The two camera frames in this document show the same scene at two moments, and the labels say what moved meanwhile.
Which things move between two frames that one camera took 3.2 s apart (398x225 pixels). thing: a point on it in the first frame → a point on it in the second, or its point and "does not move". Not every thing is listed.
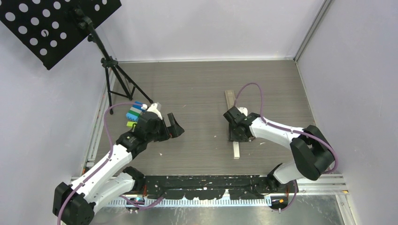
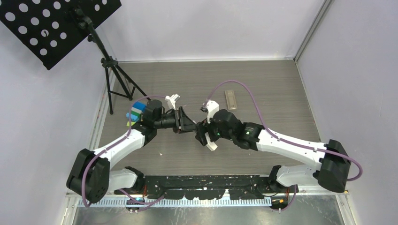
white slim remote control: (236, 150) → (211, 145)
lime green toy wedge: (129, 124) does not move
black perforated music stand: (48, 28) does not move
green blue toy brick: (133, 115) does not move
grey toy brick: (135, 110) does not move
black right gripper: (232, 137) → (202, 127)
